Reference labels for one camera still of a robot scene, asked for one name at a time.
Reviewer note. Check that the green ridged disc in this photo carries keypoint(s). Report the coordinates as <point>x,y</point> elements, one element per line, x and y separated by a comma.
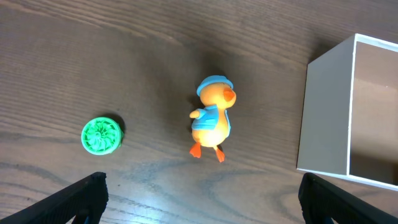
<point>101,136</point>

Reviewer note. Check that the white cardboard box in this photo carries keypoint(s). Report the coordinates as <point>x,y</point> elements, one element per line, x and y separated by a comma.
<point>349,120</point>

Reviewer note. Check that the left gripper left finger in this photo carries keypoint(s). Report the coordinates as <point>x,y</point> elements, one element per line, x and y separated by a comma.
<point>82,202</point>

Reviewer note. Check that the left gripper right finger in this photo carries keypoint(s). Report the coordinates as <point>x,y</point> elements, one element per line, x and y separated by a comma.
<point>325,203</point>

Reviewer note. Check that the yellow duck toy blue hat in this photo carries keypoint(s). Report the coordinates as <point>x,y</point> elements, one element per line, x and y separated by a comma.
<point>211,124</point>

